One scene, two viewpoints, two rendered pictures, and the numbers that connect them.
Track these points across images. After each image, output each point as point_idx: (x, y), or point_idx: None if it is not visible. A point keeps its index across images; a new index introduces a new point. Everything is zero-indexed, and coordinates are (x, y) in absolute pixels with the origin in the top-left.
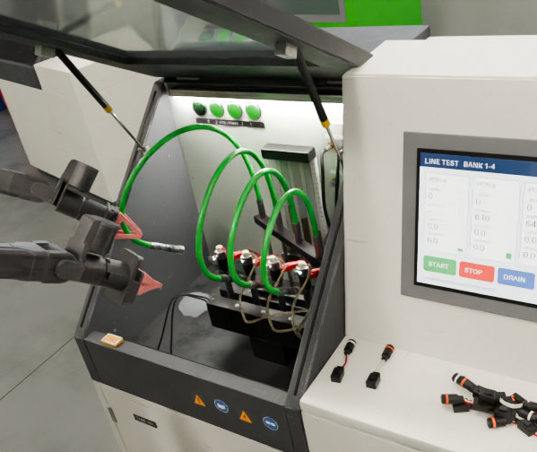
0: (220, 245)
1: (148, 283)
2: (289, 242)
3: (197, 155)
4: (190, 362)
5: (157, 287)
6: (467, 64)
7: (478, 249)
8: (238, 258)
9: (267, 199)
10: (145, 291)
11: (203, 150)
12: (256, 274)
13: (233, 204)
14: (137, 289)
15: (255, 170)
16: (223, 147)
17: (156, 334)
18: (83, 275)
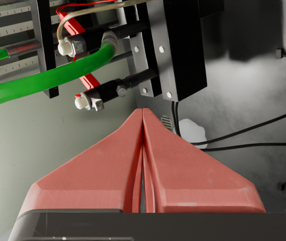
0: (75, 102)
1: (132, 153)
2: (41, 13)
3: (16, 201)
4: None
5: (152, 116)
6: None
7: None
8: (126, 118)
9: (32, 96)
10: (199, 150)
11: (4, 197)
12: (135, 93)
13: (63, 138)
14: (208, 224)
15: None
16: None
17: (245, 165)
18: None
